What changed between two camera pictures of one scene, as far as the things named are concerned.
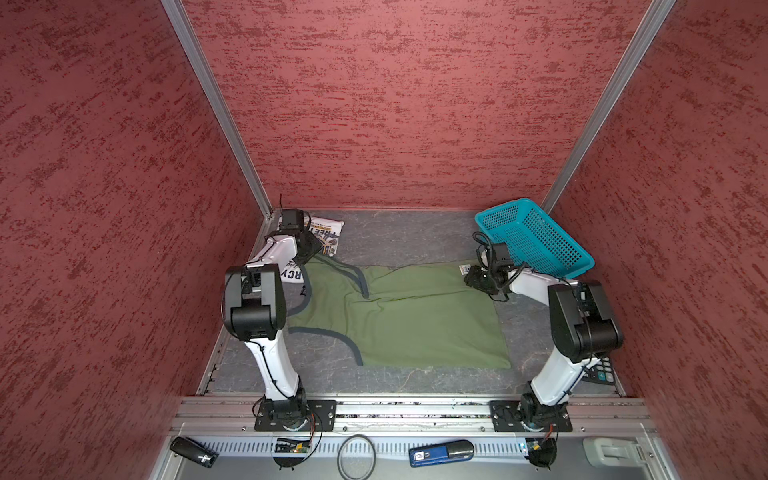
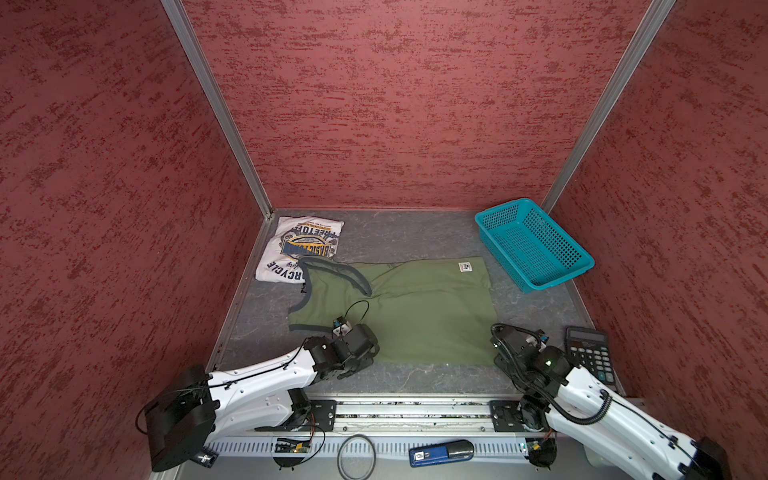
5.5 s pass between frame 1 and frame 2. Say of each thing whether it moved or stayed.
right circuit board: stayed
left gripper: moved
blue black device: stayed
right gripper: moved
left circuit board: stayed
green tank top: stayed
